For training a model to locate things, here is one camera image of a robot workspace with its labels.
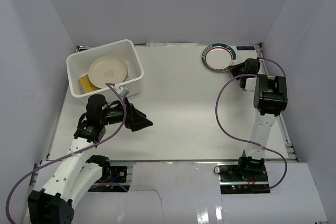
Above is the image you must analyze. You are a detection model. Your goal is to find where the white plate with teal rim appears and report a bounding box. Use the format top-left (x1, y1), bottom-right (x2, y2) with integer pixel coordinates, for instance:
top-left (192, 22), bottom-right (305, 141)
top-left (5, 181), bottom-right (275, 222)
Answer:
top-left (201, 43), bottom-right (237, 73)

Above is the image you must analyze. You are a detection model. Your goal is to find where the scoop-shaped woven bamboo tray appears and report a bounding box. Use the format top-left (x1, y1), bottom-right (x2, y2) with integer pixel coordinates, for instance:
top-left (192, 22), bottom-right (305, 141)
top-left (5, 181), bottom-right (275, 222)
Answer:
top-left (78, 75), bottom-right (97, 93)

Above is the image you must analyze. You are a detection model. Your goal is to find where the white plate orange sunburst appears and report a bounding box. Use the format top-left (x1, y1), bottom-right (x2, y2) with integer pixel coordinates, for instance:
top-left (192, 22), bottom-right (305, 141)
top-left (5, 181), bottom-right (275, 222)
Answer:
top-left (125, 61), bottom-right (134, 81)

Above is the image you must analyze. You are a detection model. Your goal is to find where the cream plain plate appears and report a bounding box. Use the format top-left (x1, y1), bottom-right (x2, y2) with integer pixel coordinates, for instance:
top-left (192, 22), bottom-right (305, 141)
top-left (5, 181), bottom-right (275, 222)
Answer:
top-left (88, 56), bottom-right (128, 89)

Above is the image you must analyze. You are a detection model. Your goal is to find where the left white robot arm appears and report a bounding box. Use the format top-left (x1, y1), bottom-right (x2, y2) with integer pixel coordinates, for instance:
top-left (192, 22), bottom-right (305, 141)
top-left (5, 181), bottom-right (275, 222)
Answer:
top-left (28, 94), bottom-right (153, 223)

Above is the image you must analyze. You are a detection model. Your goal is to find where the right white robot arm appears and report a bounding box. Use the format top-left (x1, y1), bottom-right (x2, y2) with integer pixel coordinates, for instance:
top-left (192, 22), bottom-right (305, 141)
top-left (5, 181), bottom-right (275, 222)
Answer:
top-left (228, 58), bottom-right (288, 182)

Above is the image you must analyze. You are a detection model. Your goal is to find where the white plastic bin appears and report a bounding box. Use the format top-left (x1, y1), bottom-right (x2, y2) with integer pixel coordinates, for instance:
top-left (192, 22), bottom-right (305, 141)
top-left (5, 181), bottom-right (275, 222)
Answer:
top-left (66, 39), bottom-right (144, 104)

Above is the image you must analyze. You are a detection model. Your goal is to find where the blue label sticker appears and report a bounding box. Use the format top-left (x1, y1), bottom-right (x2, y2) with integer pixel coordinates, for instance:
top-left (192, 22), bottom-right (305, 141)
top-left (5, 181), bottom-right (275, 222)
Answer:
top-left (236, 46), bottom-right (255, 51)

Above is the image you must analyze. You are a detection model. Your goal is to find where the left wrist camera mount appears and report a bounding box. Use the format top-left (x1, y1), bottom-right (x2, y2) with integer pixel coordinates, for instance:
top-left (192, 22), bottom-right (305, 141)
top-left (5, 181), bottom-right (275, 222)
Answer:
top-left (113, 84), bottom-right (130, 99)

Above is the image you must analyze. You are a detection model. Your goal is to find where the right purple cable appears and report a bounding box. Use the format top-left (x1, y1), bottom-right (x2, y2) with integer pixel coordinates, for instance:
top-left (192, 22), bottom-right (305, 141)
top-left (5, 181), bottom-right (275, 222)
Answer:
top-left (215, 57), bottom-right (288, 191)

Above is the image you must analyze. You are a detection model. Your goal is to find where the purple cable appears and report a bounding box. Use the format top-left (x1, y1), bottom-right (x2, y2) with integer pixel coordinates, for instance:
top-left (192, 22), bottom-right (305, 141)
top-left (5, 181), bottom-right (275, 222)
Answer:
top-left (215, 57), bottom-right (288, 191)
top-left (5, 82), bottom-right (129, 223)

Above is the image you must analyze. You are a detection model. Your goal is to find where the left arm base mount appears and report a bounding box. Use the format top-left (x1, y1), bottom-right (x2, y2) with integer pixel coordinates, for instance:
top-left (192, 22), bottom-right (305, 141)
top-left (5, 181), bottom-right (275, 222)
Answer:
top-left (89, 166), bottom-right (130, 193)

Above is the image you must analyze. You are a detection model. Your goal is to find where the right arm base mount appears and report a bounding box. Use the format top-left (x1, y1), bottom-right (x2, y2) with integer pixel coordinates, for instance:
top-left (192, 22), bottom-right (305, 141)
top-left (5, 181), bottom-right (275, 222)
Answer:
top-left (214, 165), bottom-right (270, 195)

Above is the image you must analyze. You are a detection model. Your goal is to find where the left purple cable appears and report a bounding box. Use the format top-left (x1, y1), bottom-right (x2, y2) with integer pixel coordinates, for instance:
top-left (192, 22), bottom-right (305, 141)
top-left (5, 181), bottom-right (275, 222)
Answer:
top-left (5, 82), bottom-right (129, 223)

